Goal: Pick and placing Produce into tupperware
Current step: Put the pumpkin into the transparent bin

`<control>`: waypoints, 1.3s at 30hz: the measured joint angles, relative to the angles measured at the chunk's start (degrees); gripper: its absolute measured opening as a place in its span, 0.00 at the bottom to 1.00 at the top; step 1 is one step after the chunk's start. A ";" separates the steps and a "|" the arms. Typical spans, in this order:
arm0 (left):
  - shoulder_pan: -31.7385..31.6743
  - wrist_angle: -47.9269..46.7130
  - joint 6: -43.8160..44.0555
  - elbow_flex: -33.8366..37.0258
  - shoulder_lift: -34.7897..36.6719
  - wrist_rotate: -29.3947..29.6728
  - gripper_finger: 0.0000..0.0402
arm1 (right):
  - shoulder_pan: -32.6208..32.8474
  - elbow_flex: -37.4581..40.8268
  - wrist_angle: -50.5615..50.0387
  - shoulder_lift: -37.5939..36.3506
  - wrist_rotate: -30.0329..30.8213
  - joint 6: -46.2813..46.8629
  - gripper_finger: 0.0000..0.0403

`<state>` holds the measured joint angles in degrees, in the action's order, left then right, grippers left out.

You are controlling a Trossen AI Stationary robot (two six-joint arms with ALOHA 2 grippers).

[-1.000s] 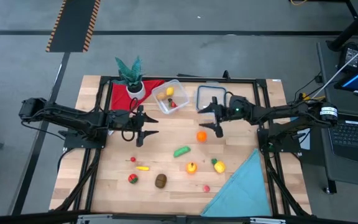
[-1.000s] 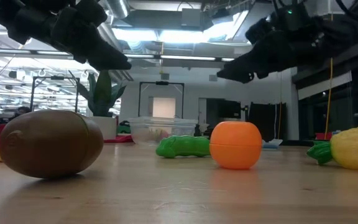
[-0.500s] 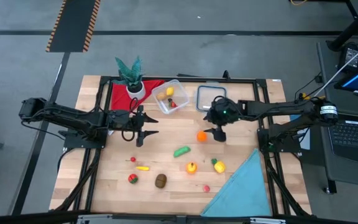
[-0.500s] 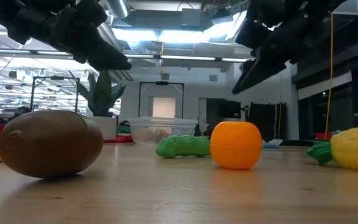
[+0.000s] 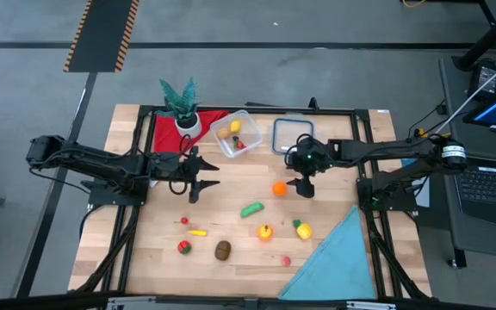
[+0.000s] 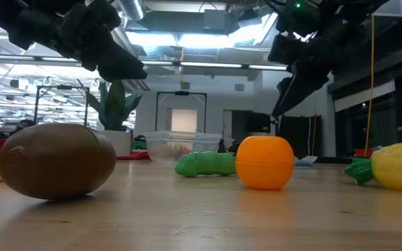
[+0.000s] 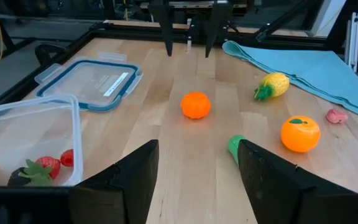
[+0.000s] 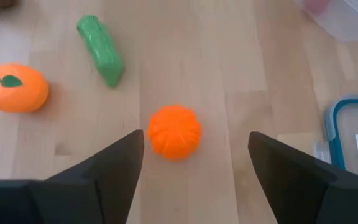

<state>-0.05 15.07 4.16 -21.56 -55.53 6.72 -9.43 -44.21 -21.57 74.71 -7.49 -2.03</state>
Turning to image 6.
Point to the grey ceiling unit box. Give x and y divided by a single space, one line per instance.
215 20

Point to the bumpy red toy strawberry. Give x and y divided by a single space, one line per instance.
183 151

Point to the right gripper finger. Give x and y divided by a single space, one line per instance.
284 85
302 90

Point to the green plant in white pot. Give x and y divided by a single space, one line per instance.
117 143

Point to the orange toy tangerine with stem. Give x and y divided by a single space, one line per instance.
264 164

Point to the person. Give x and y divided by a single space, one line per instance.
26 123

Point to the blue-rimmed container lid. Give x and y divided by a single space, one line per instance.
305 161

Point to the black background rig frame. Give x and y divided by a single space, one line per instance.
63 87
181 93

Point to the brown toy kiwi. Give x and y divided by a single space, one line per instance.
56 160

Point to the ceiling light tube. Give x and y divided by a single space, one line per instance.
267 67
211 65

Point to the small green background object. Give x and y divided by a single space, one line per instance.
139 144

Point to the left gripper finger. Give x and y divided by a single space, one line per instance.
120 68

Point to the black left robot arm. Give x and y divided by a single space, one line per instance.
19 17

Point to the red bin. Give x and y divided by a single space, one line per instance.
363 152

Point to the black curtain panel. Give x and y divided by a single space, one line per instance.
298 136

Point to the small red background object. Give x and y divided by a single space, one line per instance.
2 144

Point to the green toy pea pod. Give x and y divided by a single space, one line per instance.
204 164

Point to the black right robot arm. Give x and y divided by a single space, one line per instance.
344 21

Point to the clear plastic container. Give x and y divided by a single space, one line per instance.
194 139

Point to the yellow toy pineapple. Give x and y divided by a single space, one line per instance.
396 165

